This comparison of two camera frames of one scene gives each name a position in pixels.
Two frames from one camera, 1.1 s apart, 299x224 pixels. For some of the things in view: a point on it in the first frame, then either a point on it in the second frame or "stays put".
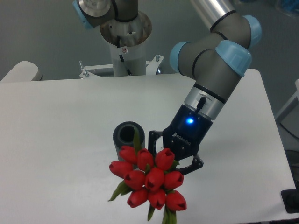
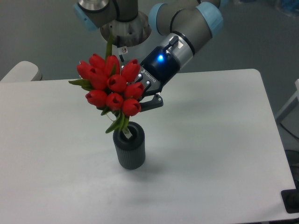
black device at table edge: [290, 199] stays put
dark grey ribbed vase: [123, 135] stays put
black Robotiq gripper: [184, 135] → [157, 71]
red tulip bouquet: [146, 178] → [111, 88]
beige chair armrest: [23, 71] stays put
